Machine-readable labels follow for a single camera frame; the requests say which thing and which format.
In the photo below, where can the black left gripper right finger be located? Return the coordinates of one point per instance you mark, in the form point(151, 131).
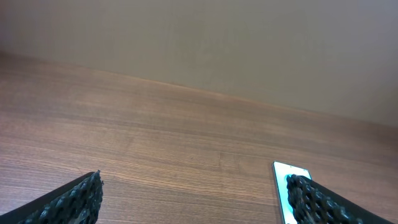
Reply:
point(313, 203)

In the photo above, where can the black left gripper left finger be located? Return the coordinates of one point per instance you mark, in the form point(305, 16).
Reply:
point(78, 201)

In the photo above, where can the blue Galaxy smartphone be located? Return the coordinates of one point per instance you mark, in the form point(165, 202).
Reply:
point(281, 172)

